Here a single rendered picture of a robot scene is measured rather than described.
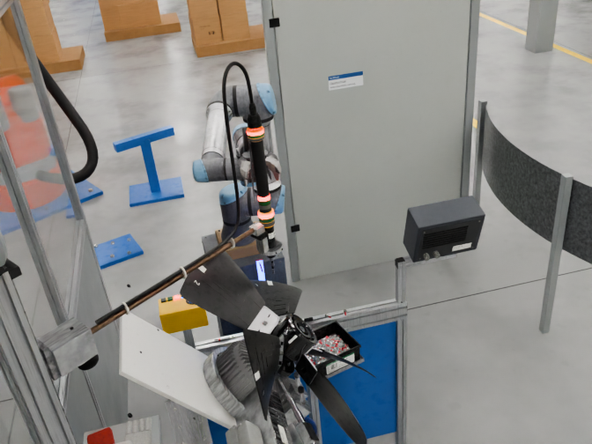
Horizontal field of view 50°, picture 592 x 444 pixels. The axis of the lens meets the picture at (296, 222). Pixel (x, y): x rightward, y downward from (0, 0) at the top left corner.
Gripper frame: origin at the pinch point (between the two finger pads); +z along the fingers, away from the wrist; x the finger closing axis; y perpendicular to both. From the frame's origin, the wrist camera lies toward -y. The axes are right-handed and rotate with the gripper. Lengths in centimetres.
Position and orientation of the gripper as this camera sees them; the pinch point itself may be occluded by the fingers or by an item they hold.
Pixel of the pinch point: (262, 172)
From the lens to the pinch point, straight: 173.7
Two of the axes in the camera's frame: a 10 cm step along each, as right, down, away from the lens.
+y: 0.9, 8.6, 5.1
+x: -9.7, 1.9, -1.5
